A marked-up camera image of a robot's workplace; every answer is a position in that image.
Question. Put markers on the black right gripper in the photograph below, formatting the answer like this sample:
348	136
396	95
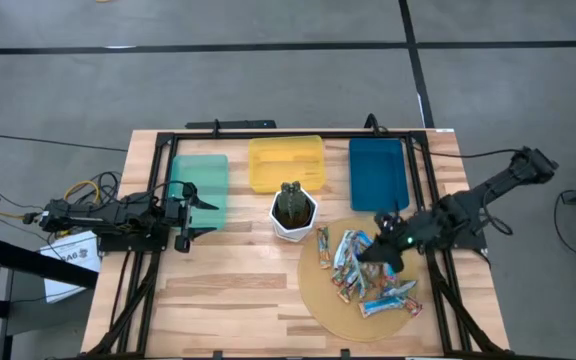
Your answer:
398	232

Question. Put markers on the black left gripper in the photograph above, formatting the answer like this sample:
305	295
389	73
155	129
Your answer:
184	220

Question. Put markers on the blue red granola bar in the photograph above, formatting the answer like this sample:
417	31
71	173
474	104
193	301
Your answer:
389	276

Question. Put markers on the silver green granola bar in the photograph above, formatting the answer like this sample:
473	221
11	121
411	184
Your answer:
399	288

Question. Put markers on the red green granola bar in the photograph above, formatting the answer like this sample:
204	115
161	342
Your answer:
414	306

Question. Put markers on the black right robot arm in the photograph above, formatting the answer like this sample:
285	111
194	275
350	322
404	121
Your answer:
493	185

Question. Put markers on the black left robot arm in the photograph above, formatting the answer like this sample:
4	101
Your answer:
98	215

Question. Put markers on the orange green granola bar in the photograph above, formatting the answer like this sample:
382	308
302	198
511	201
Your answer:
323	247

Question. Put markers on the teal translucent plastic bin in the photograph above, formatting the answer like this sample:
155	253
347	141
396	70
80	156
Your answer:
208	175

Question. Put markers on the blue plastic bin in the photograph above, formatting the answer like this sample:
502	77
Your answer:
378	175

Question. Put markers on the white faceted plant pot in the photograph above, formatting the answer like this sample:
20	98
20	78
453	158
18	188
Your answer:
295	235

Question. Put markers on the green cactus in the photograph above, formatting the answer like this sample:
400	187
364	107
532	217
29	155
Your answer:
291	202

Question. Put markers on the black bar device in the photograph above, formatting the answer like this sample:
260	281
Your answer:
233	124

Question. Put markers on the small black clamp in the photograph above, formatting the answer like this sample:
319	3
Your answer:
345	353
218	354

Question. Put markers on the yellow plastic bin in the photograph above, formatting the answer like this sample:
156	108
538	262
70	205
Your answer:
288	162

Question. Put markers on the white paper sheet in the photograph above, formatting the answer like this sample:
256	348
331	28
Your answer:
68	250

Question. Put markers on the black beam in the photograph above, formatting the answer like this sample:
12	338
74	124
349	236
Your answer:
38	262

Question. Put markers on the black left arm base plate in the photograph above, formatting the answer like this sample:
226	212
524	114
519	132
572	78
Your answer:
133	245

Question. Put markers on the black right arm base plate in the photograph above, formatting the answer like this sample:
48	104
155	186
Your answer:
473	240

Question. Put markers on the black aluminium rig frame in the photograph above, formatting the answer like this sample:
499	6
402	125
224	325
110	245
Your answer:
293	135

